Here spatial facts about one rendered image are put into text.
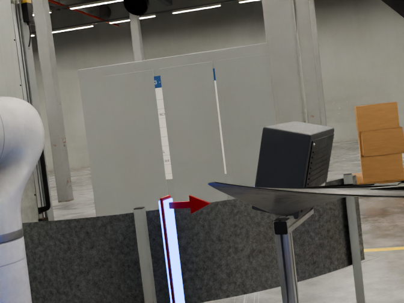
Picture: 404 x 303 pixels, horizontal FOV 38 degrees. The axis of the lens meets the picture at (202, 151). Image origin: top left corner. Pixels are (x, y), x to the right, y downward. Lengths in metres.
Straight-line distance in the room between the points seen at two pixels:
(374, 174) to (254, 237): 6.33
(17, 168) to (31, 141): 0.05
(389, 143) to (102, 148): 4.02
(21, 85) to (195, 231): 1.04
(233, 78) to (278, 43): 1.85
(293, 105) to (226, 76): 1.95
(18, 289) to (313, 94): 9.83
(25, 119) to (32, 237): 1.55
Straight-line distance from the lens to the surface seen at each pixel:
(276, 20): 4.93
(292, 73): 4.88
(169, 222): 0.76
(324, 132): 1.41
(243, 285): 2.50
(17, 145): 1.02
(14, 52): 2.80
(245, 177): 6.69
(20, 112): 1.03
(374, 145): 8.67
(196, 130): 6.75
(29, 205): 2.76
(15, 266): 1.02
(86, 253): 2.46
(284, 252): 1.29
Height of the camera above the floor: 1.28
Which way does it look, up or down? 3 degrees down
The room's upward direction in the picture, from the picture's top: 7 degrees counter-clockwise
